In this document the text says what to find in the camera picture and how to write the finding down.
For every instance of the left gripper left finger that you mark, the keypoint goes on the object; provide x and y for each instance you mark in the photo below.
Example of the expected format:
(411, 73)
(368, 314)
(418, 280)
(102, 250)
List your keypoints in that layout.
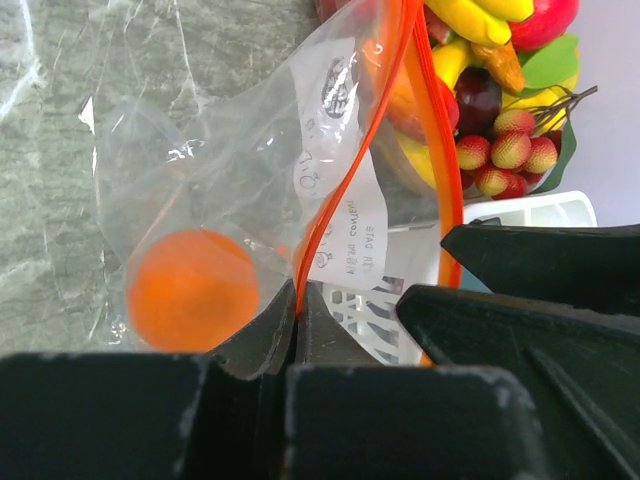
(216, 415)

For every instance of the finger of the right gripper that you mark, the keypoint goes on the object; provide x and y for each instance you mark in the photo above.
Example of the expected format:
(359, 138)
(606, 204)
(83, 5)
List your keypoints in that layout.
(580, 367)
(594, 268)

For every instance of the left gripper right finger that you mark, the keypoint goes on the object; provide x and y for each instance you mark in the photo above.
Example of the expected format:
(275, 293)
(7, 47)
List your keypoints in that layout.
(348, 419)

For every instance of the orange fruit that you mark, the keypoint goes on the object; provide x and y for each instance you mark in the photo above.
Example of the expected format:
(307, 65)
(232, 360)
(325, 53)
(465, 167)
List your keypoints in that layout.
(193, 290)

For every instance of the clear orange zip top bag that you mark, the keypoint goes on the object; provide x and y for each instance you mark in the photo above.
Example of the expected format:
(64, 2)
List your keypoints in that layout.
(294, 170)

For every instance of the white plastic dish basket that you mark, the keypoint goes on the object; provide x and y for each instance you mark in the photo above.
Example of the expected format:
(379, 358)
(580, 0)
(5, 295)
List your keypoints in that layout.
(369, 315)

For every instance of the lychee cluster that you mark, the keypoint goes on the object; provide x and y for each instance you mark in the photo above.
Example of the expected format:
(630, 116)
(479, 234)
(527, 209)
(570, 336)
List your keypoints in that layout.
(520, 149)

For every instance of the red apple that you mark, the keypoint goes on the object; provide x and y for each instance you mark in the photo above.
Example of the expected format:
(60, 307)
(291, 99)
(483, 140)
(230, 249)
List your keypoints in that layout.
(551, 19)

